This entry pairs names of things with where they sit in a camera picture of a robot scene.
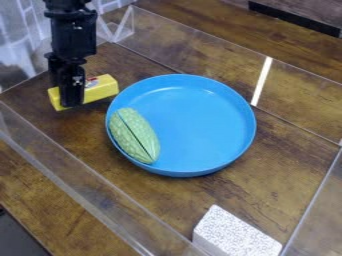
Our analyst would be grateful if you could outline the green bitter gourd toy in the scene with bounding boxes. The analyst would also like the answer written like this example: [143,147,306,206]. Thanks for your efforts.
[108,108,160,164]

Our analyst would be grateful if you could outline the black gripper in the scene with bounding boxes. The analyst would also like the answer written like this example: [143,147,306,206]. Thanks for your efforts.
[42,0,97,107]

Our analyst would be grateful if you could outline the clear acrylic corner bracket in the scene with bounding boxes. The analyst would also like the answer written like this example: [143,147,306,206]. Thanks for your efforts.
[96,5,135,44]

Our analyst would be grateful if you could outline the clear acrylic front wall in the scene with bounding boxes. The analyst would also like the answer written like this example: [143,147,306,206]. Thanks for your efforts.
[0,101,208,256]

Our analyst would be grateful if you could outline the blue round tray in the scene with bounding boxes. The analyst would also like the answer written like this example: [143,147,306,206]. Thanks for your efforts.
[105,74,256,177]

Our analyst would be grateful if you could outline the white speckled foam block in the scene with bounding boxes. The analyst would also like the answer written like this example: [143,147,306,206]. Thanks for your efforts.
[192,205,282,256]

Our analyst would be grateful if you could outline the yellow block with label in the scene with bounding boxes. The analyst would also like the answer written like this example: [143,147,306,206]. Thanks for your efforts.
[48,74,119,111]

